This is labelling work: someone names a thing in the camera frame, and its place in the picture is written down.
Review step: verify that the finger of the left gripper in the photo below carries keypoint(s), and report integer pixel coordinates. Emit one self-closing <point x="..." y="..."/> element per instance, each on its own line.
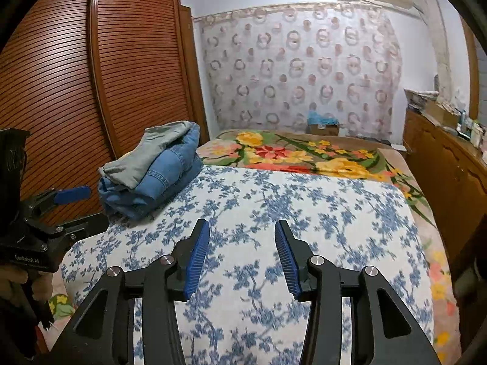
<point x="66" y="196"/>
<point x="83" y="227"/>

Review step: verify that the floral pink blanket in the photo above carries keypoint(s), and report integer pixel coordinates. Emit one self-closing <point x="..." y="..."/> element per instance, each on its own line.
<point x="344" y="158"/>

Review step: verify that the folded blue denim jeans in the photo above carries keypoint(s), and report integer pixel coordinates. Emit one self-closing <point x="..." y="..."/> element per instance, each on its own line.
<point x="168" y="175"/>

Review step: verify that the stack of papers on sideboard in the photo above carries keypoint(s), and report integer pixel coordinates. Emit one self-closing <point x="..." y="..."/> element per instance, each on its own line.
<point x="417" y="101"/>

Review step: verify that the cardboard box with blue cloth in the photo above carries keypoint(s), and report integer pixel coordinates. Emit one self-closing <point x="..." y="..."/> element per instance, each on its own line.
<point x="323" y="125"/>

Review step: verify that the grey window roller blind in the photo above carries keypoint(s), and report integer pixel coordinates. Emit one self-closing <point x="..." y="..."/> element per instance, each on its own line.
<point x="482" y="70"/>

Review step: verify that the brown louvered wardrobe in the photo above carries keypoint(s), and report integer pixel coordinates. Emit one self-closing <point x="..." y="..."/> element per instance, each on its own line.
<point x="85" y="78"/>

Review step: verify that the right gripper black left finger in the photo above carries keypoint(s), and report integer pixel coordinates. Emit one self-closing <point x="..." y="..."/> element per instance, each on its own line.
<point x="101" y="331"/>

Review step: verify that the wooden sideboard cabinet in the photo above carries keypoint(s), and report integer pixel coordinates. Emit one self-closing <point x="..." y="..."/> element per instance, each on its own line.
<point x="453" y="180"/>

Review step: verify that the person's left hand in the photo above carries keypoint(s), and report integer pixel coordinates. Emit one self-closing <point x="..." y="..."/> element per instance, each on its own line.
<point x="41" y="287"/>

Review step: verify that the circle patterned sheer curtain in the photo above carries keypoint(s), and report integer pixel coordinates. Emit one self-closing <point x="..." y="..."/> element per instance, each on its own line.
<point x="267" y="67"/>

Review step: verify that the grey-green pants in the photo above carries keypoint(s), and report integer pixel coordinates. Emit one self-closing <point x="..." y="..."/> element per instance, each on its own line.
<point x="130" y="169"/>

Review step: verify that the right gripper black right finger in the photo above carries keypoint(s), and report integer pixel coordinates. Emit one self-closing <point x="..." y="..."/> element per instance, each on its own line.
<point x="383" y="330"/>

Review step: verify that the blue floral white bed cover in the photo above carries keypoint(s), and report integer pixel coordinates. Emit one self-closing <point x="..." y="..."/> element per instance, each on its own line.
<point x="242" y="312"/>

